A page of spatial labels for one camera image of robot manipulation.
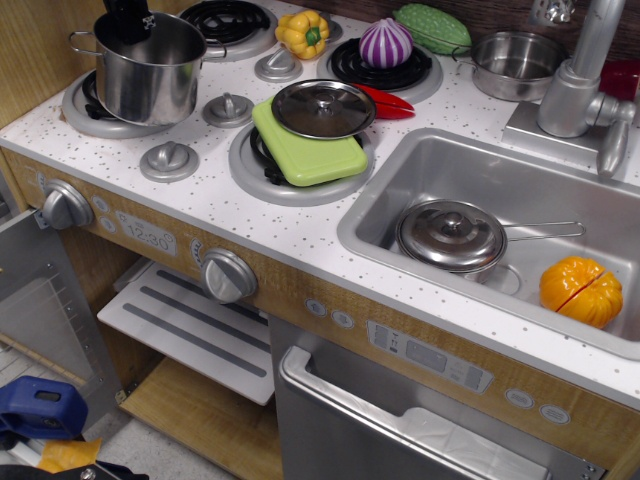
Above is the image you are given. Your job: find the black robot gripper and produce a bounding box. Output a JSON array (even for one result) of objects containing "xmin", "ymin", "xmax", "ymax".
[{"xmin": 103, "ymin": 0, "xmax": 156, "ymax": 45}]

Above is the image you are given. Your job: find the tall steel stock pot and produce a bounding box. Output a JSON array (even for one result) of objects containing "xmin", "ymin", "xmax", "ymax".
[{"xmin": 69, "ymin": 12, "xmax": 227, "ymax": 126}]

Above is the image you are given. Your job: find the front left stove burner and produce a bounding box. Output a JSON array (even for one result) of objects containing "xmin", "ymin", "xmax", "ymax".
[{"xmin": 62, "ymin": 70, "xmax": 168, "ymax": 139}]

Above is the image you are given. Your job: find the stove burner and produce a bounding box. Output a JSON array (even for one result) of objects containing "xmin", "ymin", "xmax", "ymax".
[
  {"xmin": 179, "ymin": 1, "xmax": 277, "ymax": 62},
  {"xmin": 62, "ymin": 70, "xmax": 168, "ymax": 139},
  {"xmin": 229, "ymin": 123, "xmax": 375, "ymax": 207},
  {"xmin": 316, "ymin": 38, "xmax": 443, "ymax": 104}
]

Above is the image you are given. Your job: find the back left stove burner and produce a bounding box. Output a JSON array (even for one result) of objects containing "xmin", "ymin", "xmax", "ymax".
[{"xmin": 179, "ymin": 1, "xmax": 277, "ymax": 62}]

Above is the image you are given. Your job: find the front right stove burner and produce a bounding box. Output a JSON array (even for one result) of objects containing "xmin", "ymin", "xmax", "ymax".
[{"xmin": 229, "ymin": 123, "xmax": 375, "ymax": 207}]

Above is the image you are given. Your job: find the steel pot lid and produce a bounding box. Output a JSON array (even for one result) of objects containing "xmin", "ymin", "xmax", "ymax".
[{"xmin": 271, "ymin": 79, "xmax": 377, "ymax": 140}]

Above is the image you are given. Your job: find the back right stove burner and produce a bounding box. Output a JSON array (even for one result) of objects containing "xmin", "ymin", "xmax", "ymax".
[{"xmin": 316, "ymin": 38, "xmax": 443, "ymax": 104}]

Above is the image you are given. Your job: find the small steel pot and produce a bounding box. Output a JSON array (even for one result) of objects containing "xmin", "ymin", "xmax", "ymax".
[{"xmin": 451, "ymin": 31, "xmax": 569, "ymax": 102}]

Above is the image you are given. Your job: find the middle stovetop silver knob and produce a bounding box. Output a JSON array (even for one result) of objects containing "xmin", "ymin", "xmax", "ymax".
[{"xmin": 202, "ymin": 92, "xmax": 254, "ymax": 129}]

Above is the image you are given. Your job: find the stovetop silver knob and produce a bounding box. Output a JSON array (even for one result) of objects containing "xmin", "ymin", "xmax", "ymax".
[
  {"xmin": 320, "ymin": 12, "xmax": 343, "ymax": 44},
  {"xmin": 254, "ymin": 48, "xmax": 303, "ymax": 83},
  {"xmin": 202, "ymin": 92, "xmax": 254, "ymax": 129},
  {"xmin": 139, "ymin": 141, "xmax": 199, "ymax": 183}
]

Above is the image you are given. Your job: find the front stovetop silver knob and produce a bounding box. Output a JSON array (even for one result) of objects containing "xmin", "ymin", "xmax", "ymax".
[{"xmin": 139, "ymin": 141, "xmax": 199, "ymax": 183}]

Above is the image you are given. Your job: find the back stovetop silver knob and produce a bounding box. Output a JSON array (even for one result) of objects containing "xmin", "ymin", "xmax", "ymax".
[{"xmin": 254, "ymin": 48, "xmax": 303, "ymax": 83}]

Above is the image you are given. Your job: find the yellow toy bell pepper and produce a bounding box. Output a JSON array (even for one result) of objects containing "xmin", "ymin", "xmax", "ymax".
[{"xmin": 275, "ymin": 10, "xmax": 330, "ymax": 60}]

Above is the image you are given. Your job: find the left oven control knob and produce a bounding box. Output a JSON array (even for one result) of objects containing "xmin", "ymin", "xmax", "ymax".
[{"xmin": 42, "ymin": 179, "xmax": 94, "ymax": 230}]

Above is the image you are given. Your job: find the oven control knob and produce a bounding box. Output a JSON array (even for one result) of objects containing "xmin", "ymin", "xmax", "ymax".
[
  {"xmin": 201, "ymin": 248, "xmax": 258, "ymax": 304},
  {"xmin": 42, "ymin": 179, "xmax": 94, "ymax": 230}
]

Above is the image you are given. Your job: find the rear stovetop silver knob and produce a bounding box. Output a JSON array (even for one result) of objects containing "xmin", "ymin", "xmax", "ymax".
[{"xmin": 320, "ymin": 12, "xmax": 343, "ymax": 44}]

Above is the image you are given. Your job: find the green plastic cutting board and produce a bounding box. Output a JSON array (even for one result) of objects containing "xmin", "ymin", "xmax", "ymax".
[{"xmin": 252, "ymin": 99, "xmax": 368, "ymax": 187}]

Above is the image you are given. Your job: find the purple striped toy onion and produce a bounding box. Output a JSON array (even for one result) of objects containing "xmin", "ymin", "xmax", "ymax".
[{"xmin": 359, "ymin": 18, "xmax": 414, "ymax": 70}]

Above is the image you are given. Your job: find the red toy chili pepper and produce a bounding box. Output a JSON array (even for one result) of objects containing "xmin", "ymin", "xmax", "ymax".
[{"xmin": 355, "ymin": 84, "xmax": 415, "ymax": 120}]

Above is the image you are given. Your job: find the right oven control knob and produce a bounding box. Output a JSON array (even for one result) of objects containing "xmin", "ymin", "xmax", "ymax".
[{"xmin": 201, "ymin": 248, "xmax": 258, "ymax": 304}]

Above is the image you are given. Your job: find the white oven rack shelf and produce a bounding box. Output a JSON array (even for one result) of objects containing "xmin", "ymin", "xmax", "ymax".
[{"xmin": 98, "ymin": 262, "xmax": 275, "ymax": 406}]

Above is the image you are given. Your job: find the open oven door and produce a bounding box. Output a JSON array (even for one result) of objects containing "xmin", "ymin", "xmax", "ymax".
[{"xmin": 1, "ymin": 210, "xmax": 121, "ymax": 434}]

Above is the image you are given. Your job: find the green toy bitter gourd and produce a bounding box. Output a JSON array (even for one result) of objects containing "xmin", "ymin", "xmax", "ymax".
[{"xmin": 393, "ymin": 3, "xmax": 472, "ymax": 55}]

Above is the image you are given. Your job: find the blue clamp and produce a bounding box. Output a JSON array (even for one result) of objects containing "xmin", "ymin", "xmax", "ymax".
[{"xmin": 1, "ymin": 376, "xmax": 89, "ymax": 440}]

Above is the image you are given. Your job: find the lidded steel saucepan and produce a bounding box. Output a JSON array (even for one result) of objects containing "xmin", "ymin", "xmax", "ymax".
[{"xmin": 395, "ymin": 199, "xmax": 586, "ymax": 283}]

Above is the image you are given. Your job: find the yellow cloth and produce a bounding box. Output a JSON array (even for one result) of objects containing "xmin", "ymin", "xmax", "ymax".
[{"xmin": 37, "ymin": 438, "xmax": 102, "ymax": 473}]

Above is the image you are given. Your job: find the silver dishwasher door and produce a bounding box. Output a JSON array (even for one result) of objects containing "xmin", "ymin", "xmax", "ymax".
[{"xmin": 269, "ymin": 318, "xmax": 607, "ymax": 479}]

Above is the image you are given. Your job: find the silver toy faucet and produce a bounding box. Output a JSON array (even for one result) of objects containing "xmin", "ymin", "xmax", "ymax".
[{"xmin": 502, "ymin": 1, "xmax": 636, "ymax": 178}]

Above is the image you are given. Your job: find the red cup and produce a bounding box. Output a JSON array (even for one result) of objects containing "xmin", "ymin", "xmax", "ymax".
[{"xmin": 599, "ymin": 59, "xmax": 639, "ymax": 101}]

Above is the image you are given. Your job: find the orange toy pumpkin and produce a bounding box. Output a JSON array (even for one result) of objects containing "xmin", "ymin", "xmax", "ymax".
[{"xmin": 539, "ymin": 256, "xmax": 624, "ymax": 329}]

